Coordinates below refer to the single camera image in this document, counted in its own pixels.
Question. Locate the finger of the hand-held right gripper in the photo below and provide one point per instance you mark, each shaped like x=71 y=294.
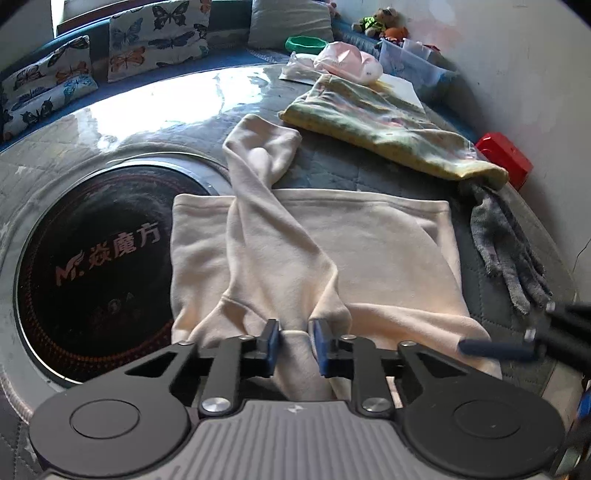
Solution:
x=568 y=318
x=494 y=349

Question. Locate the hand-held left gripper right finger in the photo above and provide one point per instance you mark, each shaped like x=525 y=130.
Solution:
x=318 y=347

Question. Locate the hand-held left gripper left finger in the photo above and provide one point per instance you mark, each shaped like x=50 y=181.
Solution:
x=274 y=347

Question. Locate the cream long-sleeve sweatshirt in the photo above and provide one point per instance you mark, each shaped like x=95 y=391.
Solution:
x=369 y=258

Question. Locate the grey knitted glove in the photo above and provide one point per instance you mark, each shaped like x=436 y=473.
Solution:
x=501 y=240

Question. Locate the red box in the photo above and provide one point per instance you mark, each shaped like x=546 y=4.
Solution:
x=503 y=154

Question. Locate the grey quilted table cover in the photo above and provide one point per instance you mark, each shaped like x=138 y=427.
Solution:
x=369 y=173

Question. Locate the round black induction cooker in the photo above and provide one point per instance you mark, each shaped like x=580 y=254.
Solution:
x=97 y=258

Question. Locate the yellow green floral cloth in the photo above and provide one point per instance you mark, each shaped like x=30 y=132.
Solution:
x=378 y=124

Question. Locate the white paper sheet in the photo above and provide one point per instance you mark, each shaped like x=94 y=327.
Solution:
x=406 y=90

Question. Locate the pink plastic bag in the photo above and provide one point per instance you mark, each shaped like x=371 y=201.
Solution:
x=344 y=60

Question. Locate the clear plastic container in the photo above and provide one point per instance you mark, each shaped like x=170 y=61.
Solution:
x=411 y=62

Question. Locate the green bowl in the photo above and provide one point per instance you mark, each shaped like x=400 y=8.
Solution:
x=304 y=44

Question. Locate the orange toy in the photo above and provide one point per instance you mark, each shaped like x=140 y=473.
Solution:
x=397 y=32

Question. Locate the grey cushion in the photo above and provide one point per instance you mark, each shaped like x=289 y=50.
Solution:
x=288 y=21

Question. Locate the teddy bear toy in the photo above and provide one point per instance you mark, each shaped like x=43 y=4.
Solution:
x=376 y=23

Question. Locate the large butterfly print cushion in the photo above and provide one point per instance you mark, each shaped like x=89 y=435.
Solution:
x=157 y=37

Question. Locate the blue sofa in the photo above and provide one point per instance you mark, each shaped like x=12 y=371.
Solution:
x=99 y=57

